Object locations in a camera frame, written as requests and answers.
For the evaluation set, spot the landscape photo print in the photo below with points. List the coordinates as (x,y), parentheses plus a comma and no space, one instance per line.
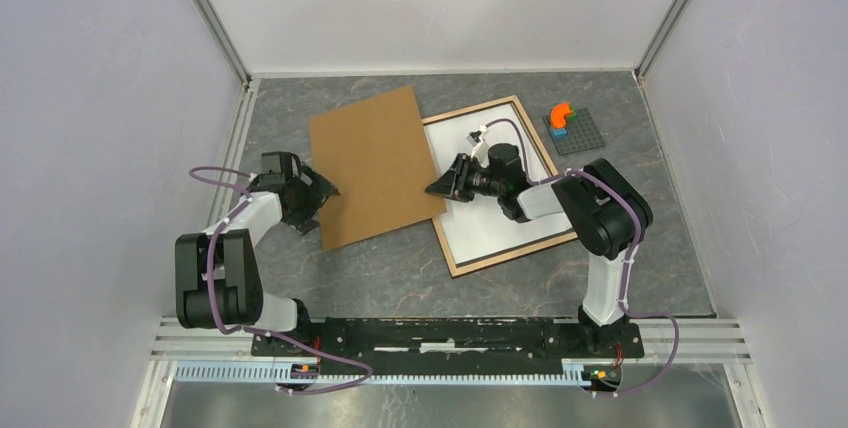
(477,226)

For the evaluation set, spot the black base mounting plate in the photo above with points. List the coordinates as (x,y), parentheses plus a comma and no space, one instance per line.
(446,346)

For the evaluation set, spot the orange arch block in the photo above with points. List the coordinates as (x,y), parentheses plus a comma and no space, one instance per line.
(557,114)

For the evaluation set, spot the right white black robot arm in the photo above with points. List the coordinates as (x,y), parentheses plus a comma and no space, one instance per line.
(608,215)

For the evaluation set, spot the brown cardboard backing board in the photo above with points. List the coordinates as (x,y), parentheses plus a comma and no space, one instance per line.
(376,153)

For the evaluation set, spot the white slotted cable duct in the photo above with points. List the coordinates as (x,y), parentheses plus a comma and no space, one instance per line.
(283,373)

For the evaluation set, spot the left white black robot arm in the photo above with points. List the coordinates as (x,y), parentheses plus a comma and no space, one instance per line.
(217,280)

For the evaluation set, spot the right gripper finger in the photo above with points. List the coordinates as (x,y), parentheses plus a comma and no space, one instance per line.
(461,164)
(447,186)

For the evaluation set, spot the green building block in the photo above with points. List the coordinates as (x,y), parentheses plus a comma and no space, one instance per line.
(569,115)

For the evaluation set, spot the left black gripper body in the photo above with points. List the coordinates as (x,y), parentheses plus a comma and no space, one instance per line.
(305,203)

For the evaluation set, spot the aluminium rail frame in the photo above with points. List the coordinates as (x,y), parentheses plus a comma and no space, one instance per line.
(702,341)

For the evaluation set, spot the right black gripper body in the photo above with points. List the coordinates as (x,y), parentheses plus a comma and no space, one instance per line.
(481,183)

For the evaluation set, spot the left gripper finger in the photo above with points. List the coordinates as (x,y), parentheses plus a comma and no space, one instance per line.
(302,221)
(318,188)

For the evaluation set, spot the wooden picture frame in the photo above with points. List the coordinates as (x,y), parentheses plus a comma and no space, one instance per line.
(477,262)

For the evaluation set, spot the blue building block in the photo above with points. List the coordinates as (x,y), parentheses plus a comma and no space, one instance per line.
(558,133)

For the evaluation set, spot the grey building block baseplate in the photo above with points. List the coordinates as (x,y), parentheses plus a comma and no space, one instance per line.
(583,134)

